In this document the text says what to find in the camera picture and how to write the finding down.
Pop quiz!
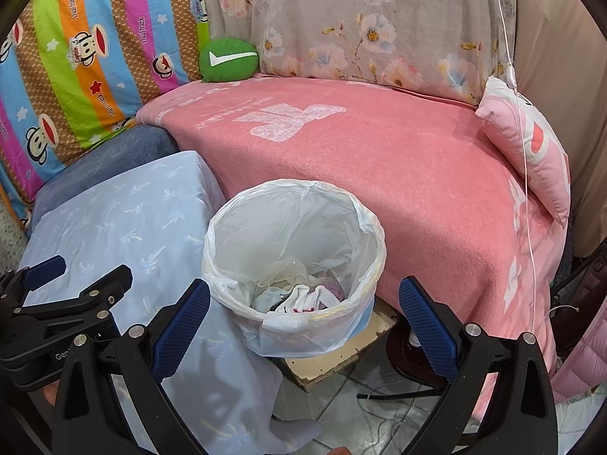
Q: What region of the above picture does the white cloth glove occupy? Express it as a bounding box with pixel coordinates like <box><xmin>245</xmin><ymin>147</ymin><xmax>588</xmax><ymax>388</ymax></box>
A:
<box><xmin>275</xmin><ymin>284</ymin><xmax>341</xmax><ymax>313</ymax></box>

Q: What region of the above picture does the beige tulle fabric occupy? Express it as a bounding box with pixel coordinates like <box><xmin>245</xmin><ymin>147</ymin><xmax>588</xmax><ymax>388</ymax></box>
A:
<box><xmin>256</xmin><ymin>258</ymin><xmax>328</xmax><ymax>290</ymax></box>

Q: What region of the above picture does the mauve fabric piece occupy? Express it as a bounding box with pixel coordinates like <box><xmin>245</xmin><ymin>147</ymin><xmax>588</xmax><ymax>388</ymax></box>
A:
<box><xmin>324</xmin><ymin>281</ymin><xmax>346</xmax><ymax>301</ymax></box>

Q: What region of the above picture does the white lined trash bin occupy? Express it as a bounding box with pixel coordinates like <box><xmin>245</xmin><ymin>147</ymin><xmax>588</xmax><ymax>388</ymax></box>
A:
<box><xmin>203</xmin><ymin>180</ymin><xmax>387</xmax><ymax>358</ymax></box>

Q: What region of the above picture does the person's left hand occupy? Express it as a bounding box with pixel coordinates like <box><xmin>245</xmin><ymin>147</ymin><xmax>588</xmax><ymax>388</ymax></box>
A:
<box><xmin>42</xmin><ymin>380</ymin><xmax>60</xmax><ymax>406</ymax></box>

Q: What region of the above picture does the pink puffer jacket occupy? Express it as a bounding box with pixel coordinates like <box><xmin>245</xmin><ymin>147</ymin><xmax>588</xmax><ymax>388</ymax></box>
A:
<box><xmin>550</xmin><ymin>307</ymin><xmax>607</xmax><ymax>403</ymax></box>

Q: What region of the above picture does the dark blue pillow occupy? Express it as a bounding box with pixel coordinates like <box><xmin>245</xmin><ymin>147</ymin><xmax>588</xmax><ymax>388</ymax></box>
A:
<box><xmin>30</xmin><ymin>124</ymin><xmax>179</xmax><ymax>230</ymax></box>

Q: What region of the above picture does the pink towel blanket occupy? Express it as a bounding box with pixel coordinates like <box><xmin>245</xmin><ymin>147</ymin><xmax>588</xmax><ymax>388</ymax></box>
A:
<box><xmin>135</xmin><ymin>75</ymin><xmax>570</xmax><ymax>418</ymax></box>

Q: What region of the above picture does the wooden board under bin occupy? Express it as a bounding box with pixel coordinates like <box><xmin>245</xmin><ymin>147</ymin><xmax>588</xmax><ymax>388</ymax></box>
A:
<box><xmin>274</xmin><ymin>298</ymin><xmax>399</xmax><ymax>392</ymax></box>

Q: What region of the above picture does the colourful monkey striped quilt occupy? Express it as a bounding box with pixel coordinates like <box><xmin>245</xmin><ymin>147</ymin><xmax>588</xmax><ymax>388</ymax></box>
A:
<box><xmin>1</xmin><ymin>0</ymin><xmax>210</xmax><ymax>227</ymax></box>

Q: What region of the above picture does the green check mark plush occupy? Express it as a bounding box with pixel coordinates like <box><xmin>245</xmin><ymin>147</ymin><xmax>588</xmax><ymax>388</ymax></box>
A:
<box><xmin>198</xmin><ymin>37</ymin><xmax>259</xmax><ymax>82</ymax></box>

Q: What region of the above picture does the small pink pillow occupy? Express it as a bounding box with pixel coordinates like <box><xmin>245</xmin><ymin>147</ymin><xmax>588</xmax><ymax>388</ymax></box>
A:
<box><xmin>475</xmin><ymin>76</ymin><xmax>571</xmax><ymax>227</ymax></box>

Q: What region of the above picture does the beige curtain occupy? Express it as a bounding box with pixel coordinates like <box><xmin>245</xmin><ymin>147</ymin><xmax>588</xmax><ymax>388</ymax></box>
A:
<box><xmin>514</xmin><ymin>0</ymin><xmax>606</xmax><ymax>257</ymax></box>

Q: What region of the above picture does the grey floral quilt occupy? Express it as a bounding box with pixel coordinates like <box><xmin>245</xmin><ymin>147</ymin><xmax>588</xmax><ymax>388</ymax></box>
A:
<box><xmin>205</xmin><ymin>0</ymin><xmax>516</xmax><ymax>105</ymax></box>

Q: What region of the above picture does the white hanging cable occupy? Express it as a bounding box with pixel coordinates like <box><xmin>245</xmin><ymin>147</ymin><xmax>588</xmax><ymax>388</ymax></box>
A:
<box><xmin>487</xmin><ymin>0</ymin><xmax>543</xmax><ymax>333</ymax></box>

